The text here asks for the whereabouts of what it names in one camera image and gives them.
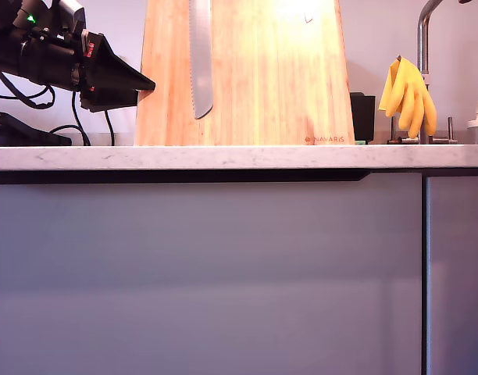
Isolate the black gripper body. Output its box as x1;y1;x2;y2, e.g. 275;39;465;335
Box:
24;29;88;107

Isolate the wooden magnetic knife block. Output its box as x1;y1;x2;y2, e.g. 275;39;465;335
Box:
134;0;356;147

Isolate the large serrated bread knife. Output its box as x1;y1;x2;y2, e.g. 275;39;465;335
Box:
188;0;214;120

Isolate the black contact grill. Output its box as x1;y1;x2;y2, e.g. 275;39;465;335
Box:
0;111;73;147

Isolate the grey cabinet door front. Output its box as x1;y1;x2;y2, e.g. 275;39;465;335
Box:
0;173;423;375
425;176;478;375

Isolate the black square container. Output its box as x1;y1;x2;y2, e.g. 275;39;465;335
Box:
350;92;376;142

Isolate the yellow rubber glove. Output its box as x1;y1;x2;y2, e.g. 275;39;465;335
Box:
378;55;438;140

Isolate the chrome kitchen tap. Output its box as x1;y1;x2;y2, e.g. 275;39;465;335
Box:
416;0;475;146

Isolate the black power cable with plug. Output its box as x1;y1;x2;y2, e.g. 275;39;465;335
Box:
103;109;116;147
50;90;87;147

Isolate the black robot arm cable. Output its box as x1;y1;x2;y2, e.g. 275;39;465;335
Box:
0;84;55;101
0;68;56;109

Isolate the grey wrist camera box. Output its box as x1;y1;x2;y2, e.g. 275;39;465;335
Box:
57;0;87;32

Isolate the black cabinet handle rail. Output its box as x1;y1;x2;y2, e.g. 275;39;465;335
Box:
0;170;372;185

